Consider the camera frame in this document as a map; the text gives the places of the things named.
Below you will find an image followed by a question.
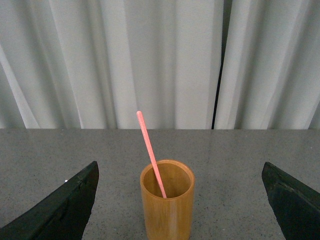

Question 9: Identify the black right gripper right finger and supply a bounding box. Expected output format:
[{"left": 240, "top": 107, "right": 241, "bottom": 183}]
[{"left": 261, "top": 162, "right": 320, "bottom": 240}]

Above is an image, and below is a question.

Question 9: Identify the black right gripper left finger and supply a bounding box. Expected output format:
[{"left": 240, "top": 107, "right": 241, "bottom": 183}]
[{"left": 0, "top": 161, "right": 99, "bottom": 240}]

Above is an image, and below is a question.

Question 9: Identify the bamboo chopstick holder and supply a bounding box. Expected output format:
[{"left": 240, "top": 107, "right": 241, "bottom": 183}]
[{"left": 140, "top": 159, "right": 196, "bottom": 240}]

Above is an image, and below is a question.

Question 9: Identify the pink chopstick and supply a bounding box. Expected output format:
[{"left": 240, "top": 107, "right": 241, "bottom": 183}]
[{"left": 136, "top": 110, "right": 167, "bottom": 198}]

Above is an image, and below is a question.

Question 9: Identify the white curtain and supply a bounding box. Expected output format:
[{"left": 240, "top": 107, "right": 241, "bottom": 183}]
[{"left": 0, "top": 0, "right": 320, "bottom": 130}]

